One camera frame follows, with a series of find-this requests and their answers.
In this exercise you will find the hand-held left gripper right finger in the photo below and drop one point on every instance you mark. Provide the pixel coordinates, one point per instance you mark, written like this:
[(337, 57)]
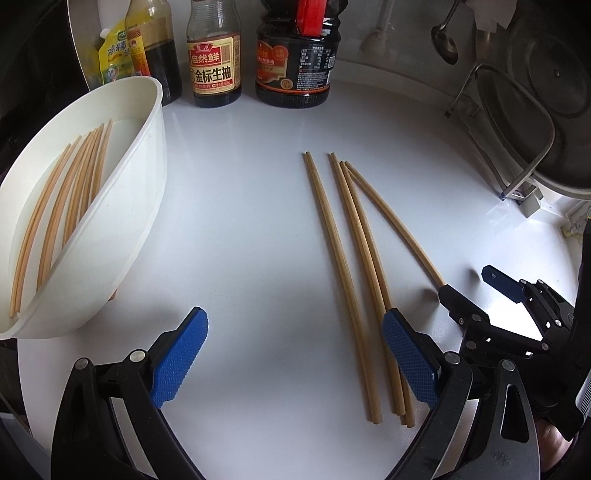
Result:
[(408, 360)]

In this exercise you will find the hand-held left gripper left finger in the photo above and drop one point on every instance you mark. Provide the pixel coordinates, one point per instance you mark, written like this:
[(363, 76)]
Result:
[(180, 357)]

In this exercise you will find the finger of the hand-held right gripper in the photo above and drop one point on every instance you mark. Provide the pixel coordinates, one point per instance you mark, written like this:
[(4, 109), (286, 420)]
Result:
[(503, 282), (455, 302)]

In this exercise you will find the light wooden chopstick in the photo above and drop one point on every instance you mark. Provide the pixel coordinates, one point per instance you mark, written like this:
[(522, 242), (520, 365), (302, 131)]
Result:
[(374, 258), (339, 281), (401, 226), (364, 249)]

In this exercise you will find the white oval plastic basin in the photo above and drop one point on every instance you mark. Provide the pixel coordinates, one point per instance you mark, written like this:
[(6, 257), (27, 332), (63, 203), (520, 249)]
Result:
[(134, 221)]

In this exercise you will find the bunch of wooden chopsticks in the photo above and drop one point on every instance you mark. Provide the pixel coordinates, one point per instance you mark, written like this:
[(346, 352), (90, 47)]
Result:
[(85, 175)]

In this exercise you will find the person's right hand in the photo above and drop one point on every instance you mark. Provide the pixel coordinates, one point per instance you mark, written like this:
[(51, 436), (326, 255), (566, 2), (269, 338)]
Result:
[(551, 447)]

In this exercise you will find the metal lid rack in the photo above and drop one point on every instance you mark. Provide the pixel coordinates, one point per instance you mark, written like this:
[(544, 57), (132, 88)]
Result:
[(531, 203)]

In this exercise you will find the large grey metal pot lid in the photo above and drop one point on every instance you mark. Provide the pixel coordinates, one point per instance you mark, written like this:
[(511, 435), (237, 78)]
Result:
[(568, 115)]

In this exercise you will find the metal hanging spoon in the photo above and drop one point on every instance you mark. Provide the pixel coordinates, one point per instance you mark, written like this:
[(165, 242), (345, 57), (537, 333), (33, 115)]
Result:
[(444, 46)]

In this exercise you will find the white cloth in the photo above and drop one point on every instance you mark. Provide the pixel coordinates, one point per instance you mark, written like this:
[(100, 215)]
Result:
[(489, 14)]

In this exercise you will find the white plastic hanging utensil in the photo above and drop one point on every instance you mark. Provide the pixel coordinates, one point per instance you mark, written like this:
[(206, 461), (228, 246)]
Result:
[(379, 36)]

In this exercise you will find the clear soy sauce bottle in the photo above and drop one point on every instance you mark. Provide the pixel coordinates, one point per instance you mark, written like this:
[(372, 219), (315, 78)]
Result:
[(214, 69)]

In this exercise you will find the yellow cap dark sauce bottle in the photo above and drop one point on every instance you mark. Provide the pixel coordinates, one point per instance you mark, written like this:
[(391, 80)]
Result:
[(157, 60)]

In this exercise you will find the yellow green seasoning pouch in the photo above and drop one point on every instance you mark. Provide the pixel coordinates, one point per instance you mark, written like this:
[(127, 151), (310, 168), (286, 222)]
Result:
[(115, 60)]

